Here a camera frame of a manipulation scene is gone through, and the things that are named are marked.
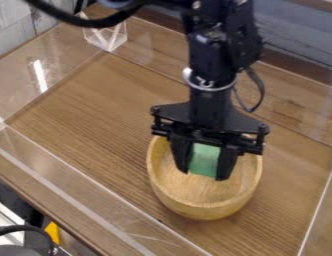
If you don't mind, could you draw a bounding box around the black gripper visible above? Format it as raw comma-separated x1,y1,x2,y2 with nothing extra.
150,91,270,181

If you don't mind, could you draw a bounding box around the green rectangular block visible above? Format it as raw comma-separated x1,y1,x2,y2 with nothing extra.
188,143,220,178

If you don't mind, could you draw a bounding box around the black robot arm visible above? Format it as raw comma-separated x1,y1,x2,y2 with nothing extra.
23,0,270,181

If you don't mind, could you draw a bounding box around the brown wooden bowl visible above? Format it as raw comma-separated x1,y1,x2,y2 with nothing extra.
146,136,262,221

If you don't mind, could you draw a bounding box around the yellow sticker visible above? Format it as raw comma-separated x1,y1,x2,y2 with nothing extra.
44,221,60,245

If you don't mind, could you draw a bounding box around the clear acrylic corner bracket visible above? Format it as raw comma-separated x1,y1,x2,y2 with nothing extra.
83,22,127,52

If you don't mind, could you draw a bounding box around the black cable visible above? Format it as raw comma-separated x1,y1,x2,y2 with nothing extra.
0,224,53,256

